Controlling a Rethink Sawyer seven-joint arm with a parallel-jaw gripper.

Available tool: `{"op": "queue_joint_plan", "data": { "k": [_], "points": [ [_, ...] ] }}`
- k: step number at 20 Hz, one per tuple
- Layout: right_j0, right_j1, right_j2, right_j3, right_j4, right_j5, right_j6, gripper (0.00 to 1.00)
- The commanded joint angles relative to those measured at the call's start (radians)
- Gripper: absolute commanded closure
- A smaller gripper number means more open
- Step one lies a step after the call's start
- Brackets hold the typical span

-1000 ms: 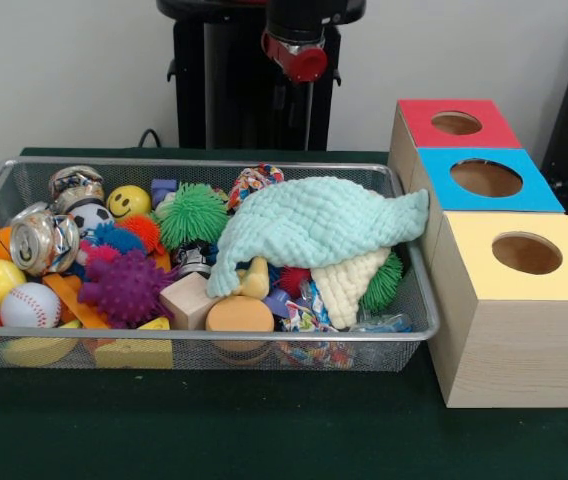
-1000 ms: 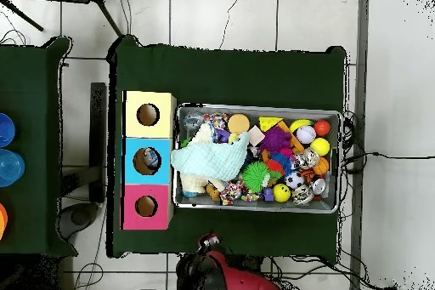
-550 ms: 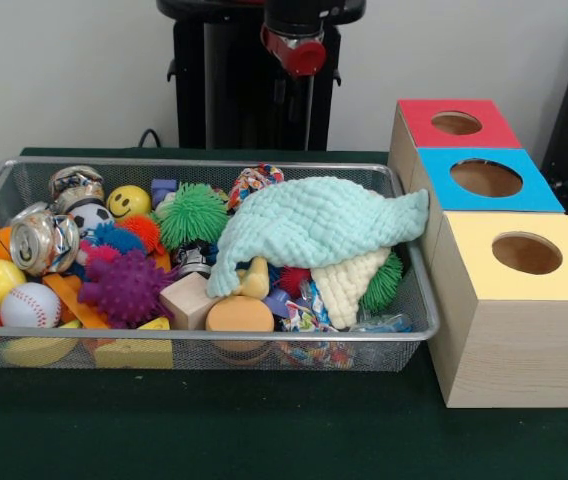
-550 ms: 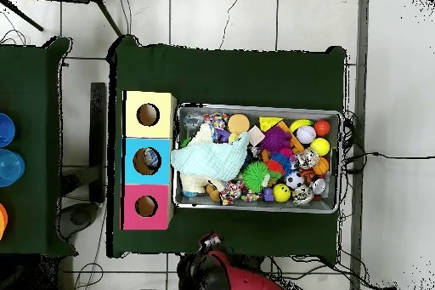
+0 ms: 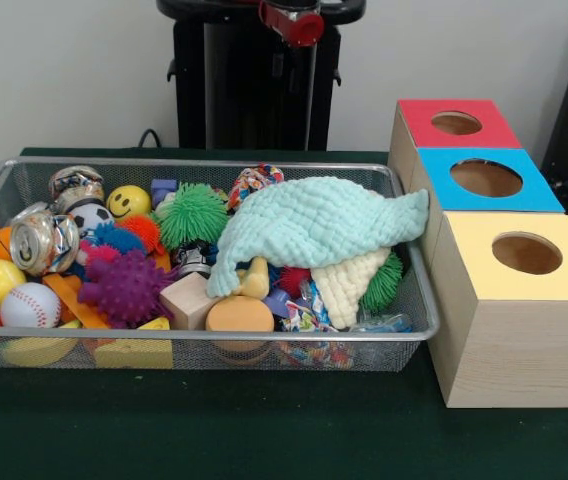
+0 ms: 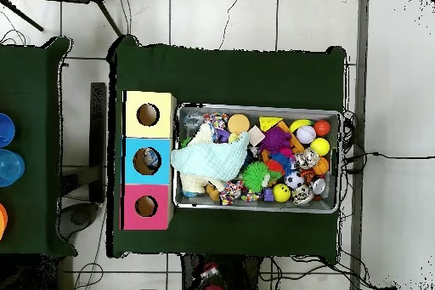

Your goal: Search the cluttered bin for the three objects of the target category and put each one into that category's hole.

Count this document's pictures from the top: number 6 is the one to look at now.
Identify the mint green cloth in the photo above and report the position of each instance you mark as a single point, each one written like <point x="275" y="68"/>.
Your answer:
<point x="214" y="157"/>

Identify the clear wrapper with blue print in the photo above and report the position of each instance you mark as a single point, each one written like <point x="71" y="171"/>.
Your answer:
<point x="192" y="121"/>

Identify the clear plastic wrapper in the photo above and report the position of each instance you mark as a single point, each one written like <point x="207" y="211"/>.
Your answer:
<point x="152" y="161"/>

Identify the clear mesh bin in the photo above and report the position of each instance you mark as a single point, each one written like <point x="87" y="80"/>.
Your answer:
<point x="194" y="110"/>

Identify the wooden three-hole sorting box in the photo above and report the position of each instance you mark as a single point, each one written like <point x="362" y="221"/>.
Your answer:
<point x="136" y="161"/>

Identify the orange round disc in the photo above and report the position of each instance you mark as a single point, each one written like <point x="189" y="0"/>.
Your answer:
<point x="238" y="124"/>

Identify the wooden cube block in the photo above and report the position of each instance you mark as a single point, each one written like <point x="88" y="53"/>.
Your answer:
<point x="256" y="135"/>

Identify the green spiky ball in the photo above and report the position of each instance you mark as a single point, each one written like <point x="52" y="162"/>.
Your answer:
<point x="256" y="177"/>

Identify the purple spiky ball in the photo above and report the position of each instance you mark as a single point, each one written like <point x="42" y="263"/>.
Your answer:
<point x="275" y="139"/>

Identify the dark green table cloth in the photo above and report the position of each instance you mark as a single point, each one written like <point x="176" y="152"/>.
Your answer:
<point x="231" y="76"/>

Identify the yellow smiley face ball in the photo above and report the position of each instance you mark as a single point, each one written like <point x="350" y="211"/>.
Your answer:
<point x="281" y="193"/>

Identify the crushed silver can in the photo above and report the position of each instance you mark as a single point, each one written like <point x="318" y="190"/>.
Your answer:
<point x="307" y="158"/>

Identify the red ball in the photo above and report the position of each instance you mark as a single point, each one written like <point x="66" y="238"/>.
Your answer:
<point x="322" y="127"/>

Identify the dark green side-table cloth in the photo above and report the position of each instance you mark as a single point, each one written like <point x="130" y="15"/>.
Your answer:
<point x="34" y="99"/>

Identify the light blue plastic cup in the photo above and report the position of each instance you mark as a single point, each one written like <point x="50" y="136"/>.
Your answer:
<point x="10" y="167"/>

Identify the dark blue plastic cup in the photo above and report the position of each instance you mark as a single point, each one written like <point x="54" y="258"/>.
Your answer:
<point x="5" y="131"/>

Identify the orange plastic cup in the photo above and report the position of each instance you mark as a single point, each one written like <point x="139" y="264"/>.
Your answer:
<point x="3" y="220"/>

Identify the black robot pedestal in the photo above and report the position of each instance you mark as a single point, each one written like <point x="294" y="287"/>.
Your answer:
<point x="245" y="276"/>

